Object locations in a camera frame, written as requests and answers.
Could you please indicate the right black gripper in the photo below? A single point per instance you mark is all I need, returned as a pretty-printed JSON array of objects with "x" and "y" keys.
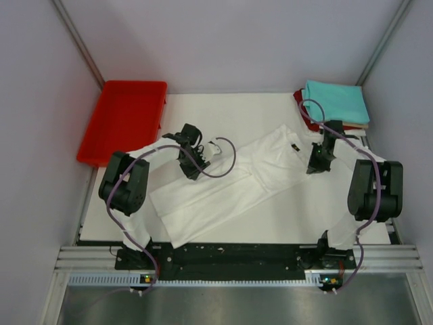
[{"x": 314, "y": 166}]

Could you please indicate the teal folded t shirt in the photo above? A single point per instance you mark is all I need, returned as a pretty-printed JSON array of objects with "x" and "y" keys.
[{"x": 326, "y": 101}]

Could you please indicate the grey cable duct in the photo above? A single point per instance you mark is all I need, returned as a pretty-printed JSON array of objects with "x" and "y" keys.
[{"x": 141, "y": 281}]

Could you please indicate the red plastic tray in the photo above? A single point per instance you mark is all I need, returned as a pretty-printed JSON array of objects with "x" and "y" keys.
[{"x": 126, "y": 118}]

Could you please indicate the red folded t shirt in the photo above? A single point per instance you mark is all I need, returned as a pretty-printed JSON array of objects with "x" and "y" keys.
[{"x": 311, "y": 126}]

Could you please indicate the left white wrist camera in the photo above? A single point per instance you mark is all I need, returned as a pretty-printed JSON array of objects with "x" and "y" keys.
[{"x": 210, "y": 150}]

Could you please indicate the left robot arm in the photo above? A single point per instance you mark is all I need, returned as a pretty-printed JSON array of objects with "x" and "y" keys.
[{"x": 124, "y": 184}]

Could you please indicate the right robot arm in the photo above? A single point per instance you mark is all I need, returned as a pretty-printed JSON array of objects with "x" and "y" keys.
[{"x": 375, "y": 193}]

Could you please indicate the aluminium frame rail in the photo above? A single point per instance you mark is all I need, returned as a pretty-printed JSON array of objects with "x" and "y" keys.
[{"x": 97, "y": 259}]

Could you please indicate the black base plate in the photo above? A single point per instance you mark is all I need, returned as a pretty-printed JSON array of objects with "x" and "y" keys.
[{"x": 231, "y": 261}]

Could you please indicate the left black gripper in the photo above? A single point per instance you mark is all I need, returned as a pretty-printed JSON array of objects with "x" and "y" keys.
[{"x": 201, "y": 162}]

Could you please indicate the beige folded t shirt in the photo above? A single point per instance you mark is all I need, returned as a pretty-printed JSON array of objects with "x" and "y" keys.
[{"x": 355, "y": 126}]

